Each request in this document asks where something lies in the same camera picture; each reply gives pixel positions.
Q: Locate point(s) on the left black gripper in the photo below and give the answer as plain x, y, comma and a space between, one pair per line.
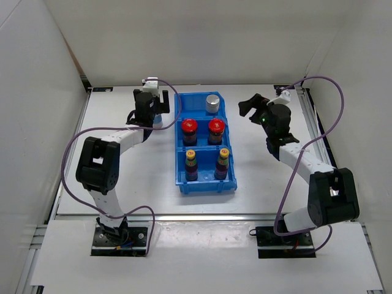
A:
162, 107

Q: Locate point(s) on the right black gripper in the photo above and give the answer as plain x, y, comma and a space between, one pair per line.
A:
257, 101

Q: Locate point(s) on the silver-cap blue-label shaker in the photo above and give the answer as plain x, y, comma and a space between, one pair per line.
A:
212, 104
157, 124

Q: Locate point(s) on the red-cap sauce jar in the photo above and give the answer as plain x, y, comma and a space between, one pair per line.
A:
216, 129
189, 129

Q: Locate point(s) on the yellow-cap sauce bottle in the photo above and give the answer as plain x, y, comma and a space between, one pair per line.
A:
222, 164
191, 167

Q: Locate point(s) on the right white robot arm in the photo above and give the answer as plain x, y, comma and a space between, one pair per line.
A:
332, 196

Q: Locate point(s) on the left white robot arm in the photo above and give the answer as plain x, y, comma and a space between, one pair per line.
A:
98, 166

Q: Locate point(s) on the blue three-compartment plastic bin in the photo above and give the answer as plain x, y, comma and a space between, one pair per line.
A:
192, 105

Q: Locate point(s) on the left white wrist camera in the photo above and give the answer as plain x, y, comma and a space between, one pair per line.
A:
151, 85

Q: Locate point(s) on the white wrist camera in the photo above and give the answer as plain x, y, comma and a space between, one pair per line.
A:
151, 85
283, 97

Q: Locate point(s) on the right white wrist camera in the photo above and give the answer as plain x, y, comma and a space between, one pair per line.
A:
283, 97

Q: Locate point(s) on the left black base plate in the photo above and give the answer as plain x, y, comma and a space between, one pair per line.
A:
129, 241

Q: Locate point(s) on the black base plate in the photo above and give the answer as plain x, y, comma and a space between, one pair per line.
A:
271, 246
129, 241

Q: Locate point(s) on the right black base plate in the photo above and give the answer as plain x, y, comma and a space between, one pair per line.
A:
271, 246

